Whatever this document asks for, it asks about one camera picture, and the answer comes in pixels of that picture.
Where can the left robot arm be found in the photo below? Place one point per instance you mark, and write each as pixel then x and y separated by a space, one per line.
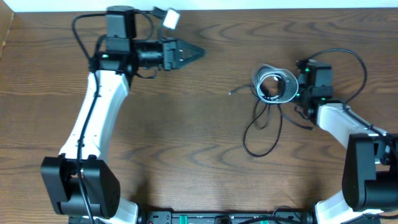
pixel 78 180

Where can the cardboard box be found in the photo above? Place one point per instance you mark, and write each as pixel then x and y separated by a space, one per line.
pixel 6 18

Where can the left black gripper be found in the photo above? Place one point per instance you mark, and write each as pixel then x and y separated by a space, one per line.
pixel 172 58

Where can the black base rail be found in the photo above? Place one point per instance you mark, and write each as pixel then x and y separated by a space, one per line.
pixel 216 218

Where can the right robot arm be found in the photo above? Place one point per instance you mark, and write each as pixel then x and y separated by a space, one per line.
pixel 369 183

